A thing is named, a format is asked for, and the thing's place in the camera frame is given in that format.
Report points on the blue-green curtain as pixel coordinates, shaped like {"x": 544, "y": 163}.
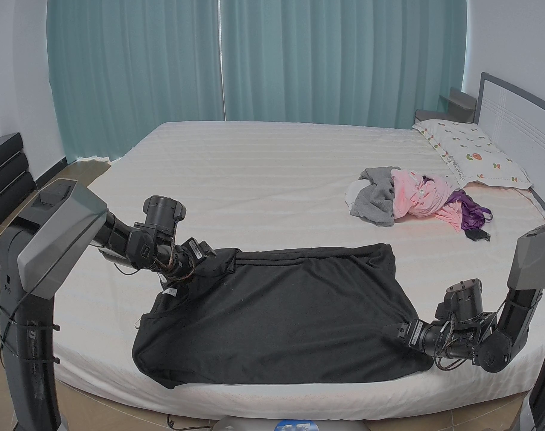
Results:
{"x": 133, "y": 61}
{"x": 344, "y": 47}

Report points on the grey garment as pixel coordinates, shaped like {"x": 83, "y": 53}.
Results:
{"x": 378, "y": 202}

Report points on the black chest of drawers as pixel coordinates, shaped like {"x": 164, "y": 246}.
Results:
{"x": 3, "y": 177}

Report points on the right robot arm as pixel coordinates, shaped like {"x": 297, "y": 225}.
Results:
{"x": 532, "y": 258}

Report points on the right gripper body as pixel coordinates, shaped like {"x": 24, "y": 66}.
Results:
{"x": 447, "y": 341}

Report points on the small black garment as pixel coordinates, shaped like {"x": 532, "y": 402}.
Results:
{"x": 478, "y": 236}

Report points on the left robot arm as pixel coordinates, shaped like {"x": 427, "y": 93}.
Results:
{"x": 61, "y": 231}

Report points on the grey bedside table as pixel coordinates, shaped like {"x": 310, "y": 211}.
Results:
{"x": 456, "y": 101}

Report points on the white garment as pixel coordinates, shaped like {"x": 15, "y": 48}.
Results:
{"x": 353, "y": 193}

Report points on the black T-shirt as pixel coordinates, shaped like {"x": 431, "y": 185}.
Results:
{"x": 277, "y": 321}

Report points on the purple garment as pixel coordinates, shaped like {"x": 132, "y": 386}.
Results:
{"x": 472, "y": 211}

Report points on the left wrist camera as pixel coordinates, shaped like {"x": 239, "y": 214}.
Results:
{"x": 164, "y": 213}

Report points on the bed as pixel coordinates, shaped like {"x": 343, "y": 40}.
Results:
{"x": 254, "y": 173}

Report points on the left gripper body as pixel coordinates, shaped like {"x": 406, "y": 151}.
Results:
{"x": 196, "y": 252}

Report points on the white printed pillow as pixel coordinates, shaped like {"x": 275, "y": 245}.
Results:
{"x": 474, "y": 151}

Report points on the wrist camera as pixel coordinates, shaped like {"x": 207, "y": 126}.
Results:
{"x": 463, "y": 299}
{"x": 164, "y": 213}

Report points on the pink garment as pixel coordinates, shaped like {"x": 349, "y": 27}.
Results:
{"x": 407, "y": 195}

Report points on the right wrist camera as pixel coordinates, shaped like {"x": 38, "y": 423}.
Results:
{"x": 463, "y": 299}

